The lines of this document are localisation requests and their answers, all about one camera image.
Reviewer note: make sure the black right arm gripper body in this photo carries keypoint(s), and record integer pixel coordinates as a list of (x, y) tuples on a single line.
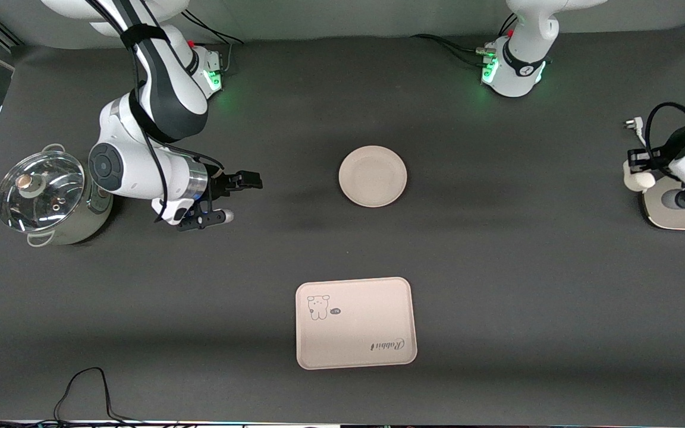
[(221, 183)]

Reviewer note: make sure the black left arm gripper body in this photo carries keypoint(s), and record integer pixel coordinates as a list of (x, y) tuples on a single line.
[(669, 146)]

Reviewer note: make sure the white steamed bun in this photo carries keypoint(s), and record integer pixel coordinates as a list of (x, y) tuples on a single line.
[(637, 180)]

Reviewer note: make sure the round beige plate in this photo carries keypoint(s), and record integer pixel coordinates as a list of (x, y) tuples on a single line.
[(373, 176)]

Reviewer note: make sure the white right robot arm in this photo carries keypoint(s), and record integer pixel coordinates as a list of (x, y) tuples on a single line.
[(158, 89)]

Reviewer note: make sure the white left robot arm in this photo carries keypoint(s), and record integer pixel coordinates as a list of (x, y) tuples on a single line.
[(521, 59)]

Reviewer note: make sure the beige tray with rabbit print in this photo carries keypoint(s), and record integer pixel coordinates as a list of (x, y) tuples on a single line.
[(355, 324)]

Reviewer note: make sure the cream white toaster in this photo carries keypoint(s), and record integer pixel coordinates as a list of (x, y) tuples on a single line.
[(657, 217)]

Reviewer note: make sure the pale green electric pot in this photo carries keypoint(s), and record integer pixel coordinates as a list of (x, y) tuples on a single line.
[(99, 205)]

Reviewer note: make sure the glass pot lid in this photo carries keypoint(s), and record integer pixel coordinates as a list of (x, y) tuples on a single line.
[(39, 190)]

